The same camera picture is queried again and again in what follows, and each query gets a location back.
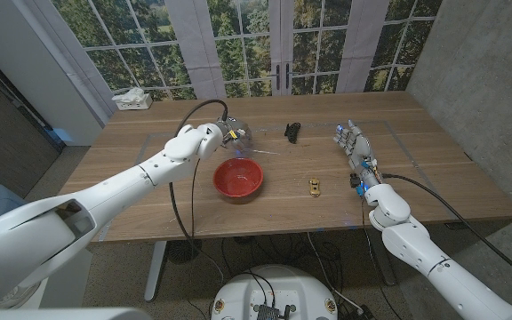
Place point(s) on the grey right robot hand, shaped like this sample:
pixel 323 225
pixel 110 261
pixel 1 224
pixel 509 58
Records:
pixel 358 144

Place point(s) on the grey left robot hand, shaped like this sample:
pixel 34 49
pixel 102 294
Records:
pixel 237 135

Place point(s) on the clear plastic pipette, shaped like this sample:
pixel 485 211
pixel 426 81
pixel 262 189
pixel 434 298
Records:
pixel 267 152

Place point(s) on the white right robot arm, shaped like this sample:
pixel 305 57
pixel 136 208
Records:
pixel 420 253

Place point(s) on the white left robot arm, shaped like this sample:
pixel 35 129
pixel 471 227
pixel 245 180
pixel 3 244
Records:
pixel 105 195

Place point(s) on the red bowl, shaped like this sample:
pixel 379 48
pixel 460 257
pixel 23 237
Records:
pixel 238 178

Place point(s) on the yellow toy car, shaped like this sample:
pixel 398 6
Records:
pixel 314 187

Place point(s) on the printed window backdrop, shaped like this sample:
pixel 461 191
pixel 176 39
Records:
pixel 238 40

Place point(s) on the white tissue box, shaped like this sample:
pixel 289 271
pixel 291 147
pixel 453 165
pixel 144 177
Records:
pixel 132 100

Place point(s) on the grey table leg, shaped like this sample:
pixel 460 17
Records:
pixel 382 262

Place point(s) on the round black floor fan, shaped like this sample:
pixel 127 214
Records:
pixel 184 251

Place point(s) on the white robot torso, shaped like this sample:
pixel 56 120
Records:
pixel 274 289

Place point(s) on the white table leg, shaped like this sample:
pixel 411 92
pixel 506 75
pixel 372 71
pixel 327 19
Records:
pixel 154 271

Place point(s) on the white sneaker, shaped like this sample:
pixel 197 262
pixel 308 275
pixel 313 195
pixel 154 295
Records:
pixel 13 295

